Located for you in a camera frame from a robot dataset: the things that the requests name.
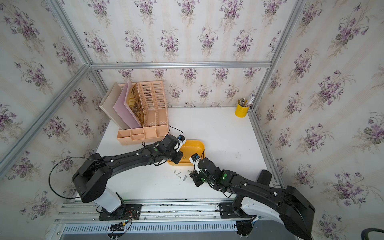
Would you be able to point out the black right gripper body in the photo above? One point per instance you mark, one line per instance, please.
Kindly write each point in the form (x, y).
(198, 178)

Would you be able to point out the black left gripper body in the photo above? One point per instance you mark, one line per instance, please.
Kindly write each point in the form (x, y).
(176, 157)

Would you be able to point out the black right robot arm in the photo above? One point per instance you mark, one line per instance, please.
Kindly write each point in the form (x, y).
(257, 199)

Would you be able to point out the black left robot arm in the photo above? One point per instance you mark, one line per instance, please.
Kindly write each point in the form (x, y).
(91, 178)

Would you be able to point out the yellow plastic storage box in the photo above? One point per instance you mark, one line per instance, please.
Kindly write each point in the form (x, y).
(190, 148)

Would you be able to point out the pink desk file organizer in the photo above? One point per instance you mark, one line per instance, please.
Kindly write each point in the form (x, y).
(148, 102)

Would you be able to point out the pink folder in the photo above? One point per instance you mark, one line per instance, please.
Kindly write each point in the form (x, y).
(123, 109)

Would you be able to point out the yellow pen holder cup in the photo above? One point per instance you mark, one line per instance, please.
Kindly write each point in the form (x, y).
(241, 109)

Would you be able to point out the pens in cup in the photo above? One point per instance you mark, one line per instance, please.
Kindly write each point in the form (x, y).
(247, 102)

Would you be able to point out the beige folder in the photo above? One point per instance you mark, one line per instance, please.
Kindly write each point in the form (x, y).
(107, 106)

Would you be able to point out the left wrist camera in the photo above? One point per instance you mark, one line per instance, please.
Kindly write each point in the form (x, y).
(182, 141)

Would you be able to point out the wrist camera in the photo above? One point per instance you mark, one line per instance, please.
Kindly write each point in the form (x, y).
(182, 141)
(194, 159)

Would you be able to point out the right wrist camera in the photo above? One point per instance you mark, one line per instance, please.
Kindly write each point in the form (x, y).
(194, 159)

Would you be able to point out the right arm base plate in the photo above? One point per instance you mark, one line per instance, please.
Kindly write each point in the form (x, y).
(228, 210)

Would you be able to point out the aluminium mounting rail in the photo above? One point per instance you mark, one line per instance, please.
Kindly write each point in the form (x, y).
(179, 210)

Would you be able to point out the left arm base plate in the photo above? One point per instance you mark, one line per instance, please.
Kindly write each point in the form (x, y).
(124, 212)

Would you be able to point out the white slotted cable duct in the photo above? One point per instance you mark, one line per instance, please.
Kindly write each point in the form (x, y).
(138, 228)

